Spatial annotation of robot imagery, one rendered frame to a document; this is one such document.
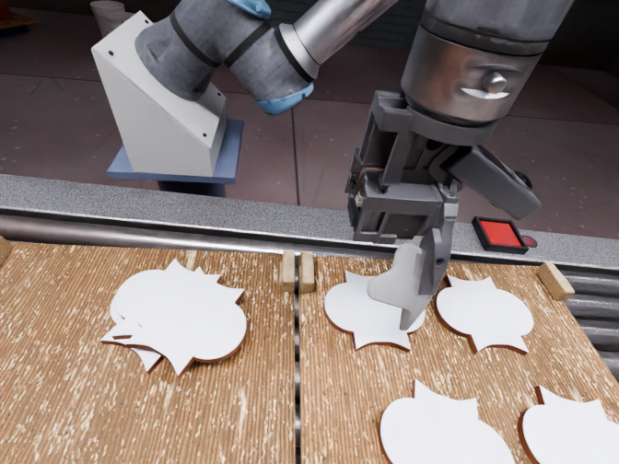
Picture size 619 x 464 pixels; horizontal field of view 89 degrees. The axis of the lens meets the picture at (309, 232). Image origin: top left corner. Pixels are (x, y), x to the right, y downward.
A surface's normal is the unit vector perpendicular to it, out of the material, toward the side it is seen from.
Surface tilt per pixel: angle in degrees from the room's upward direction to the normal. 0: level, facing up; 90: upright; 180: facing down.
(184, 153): 90
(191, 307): 0
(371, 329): 0
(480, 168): 90
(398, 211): 90
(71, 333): 0
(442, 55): 89
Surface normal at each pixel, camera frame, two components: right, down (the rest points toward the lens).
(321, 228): 0.11, -0.69
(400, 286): 0.09, 0.23
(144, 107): 0.04, 0.73
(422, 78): -0.83, 0.33
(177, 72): 0.35, 0.61
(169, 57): 0.16, 0.44
